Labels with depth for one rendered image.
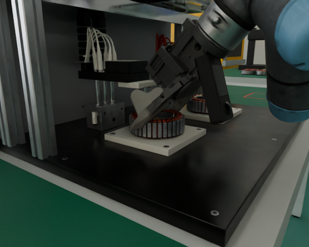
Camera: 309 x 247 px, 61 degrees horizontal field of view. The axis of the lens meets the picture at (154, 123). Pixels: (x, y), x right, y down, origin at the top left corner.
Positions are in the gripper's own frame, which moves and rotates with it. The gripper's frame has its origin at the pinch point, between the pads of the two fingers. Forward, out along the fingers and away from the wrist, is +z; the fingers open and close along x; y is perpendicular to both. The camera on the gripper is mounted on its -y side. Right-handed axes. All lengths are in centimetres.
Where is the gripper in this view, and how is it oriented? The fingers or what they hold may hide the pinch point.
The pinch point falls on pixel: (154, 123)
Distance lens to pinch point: 53.2
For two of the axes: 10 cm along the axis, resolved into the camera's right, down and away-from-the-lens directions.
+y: -6.1, -7.6, 2.4
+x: -5.8, 2.2, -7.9
